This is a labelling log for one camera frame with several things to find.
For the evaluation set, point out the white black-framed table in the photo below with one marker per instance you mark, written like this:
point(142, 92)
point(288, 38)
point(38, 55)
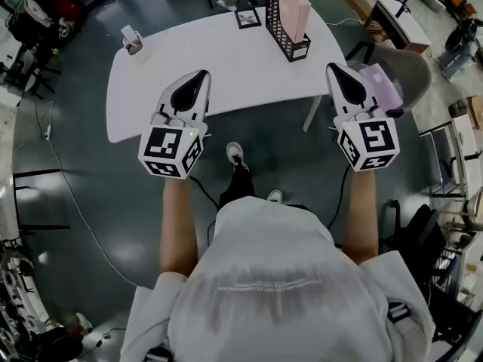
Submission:
point(458, 153)

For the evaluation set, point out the person's white shirt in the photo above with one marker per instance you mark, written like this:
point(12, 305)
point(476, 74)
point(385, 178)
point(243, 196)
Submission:
point(279, 289)

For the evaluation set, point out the person's left white shoe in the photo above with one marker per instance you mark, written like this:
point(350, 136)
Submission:
point(237, 156)

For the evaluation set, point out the black mesh file rack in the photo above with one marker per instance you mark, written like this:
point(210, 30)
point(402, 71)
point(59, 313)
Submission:
point(281, 42)

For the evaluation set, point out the person's right white shoe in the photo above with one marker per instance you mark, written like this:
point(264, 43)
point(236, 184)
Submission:
point(274, 195)

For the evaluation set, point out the red bag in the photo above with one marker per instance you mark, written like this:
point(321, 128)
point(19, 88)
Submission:
point(68, 9)

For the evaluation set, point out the person's left forearm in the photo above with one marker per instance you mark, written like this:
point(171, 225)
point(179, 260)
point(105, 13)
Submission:
point(179, 228)

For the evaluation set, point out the person's right forearm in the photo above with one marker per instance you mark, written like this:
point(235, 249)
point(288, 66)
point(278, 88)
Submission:
point(360, 217)

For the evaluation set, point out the white power strip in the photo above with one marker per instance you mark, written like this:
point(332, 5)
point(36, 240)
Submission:
point(48, 131)

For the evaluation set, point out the white table leg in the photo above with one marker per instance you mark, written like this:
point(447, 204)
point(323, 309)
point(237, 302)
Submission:
point(312, 113)

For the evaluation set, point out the person's white shoe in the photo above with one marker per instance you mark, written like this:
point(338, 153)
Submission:
point(237, 156)
point(274, 195)

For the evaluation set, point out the black office chair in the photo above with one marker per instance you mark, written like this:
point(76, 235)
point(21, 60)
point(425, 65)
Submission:
point(422, 232)

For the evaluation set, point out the black harness buckle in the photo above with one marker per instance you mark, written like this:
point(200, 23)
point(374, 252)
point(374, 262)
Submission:
point(399, 312)
point(157, 354)

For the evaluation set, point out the white-topped brown cabinet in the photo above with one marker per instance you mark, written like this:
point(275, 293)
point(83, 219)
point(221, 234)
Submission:
point(402, 21)

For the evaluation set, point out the pink paper folder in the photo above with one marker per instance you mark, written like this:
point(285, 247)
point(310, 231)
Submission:
point(292, 6)

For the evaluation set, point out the person's black trousers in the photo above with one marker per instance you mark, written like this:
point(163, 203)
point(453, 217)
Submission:
point(237, 187)

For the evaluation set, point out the black picture frame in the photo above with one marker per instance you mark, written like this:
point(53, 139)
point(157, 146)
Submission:
point(248, 17)

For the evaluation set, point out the white paper strip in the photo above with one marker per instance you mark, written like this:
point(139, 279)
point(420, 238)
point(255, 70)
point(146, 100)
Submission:
point(129, 32)

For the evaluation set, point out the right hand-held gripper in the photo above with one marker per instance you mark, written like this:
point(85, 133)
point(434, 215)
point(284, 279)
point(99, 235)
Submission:
point(371, 142)

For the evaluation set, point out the black-framed side table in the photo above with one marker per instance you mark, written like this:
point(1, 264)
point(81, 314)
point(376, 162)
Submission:
point(41, 198)

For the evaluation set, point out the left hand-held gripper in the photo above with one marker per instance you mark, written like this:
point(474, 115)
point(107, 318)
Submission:
point(166, 149)

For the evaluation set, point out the grey chair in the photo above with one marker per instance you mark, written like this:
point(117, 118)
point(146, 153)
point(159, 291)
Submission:
point(407, 70)

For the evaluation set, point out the purple document case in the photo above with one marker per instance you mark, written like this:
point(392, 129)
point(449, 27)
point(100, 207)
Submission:
point(381, 85)

